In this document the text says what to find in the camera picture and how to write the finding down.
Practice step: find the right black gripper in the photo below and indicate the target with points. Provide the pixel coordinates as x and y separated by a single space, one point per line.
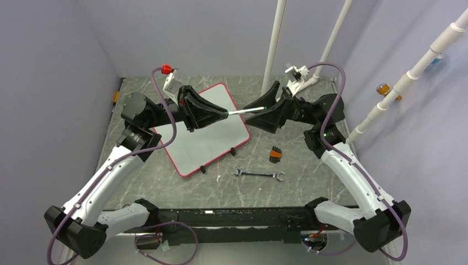
275 117

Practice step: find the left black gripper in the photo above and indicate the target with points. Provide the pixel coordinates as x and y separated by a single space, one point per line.
196 112

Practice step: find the green whiteboard marker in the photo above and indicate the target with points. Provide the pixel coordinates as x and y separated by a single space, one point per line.
249 110

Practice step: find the pink framed whiteboard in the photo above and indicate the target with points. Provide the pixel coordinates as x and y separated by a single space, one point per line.
190 150

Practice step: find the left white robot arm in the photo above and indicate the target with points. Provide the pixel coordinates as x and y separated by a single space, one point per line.
81 224

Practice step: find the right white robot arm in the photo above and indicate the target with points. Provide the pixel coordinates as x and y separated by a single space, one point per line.
378 218

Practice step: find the silver open end wrench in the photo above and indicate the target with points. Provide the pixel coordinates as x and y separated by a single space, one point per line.
275 175

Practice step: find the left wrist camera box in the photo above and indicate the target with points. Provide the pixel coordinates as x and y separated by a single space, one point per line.
172 84

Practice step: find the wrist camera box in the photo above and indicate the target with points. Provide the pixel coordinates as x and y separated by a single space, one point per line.
172 84
296 77

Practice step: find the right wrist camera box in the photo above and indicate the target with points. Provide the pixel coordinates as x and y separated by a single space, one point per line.
296 77

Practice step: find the orange wall knob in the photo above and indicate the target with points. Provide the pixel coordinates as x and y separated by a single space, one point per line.
383 89

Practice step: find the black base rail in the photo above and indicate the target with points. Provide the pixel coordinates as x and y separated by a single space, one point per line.
289 224

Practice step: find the blue wall knob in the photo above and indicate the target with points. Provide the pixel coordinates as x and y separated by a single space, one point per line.
437 59

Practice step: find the white pvc pipe frame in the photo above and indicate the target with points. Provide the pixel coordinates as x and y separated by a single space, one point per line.
378 42

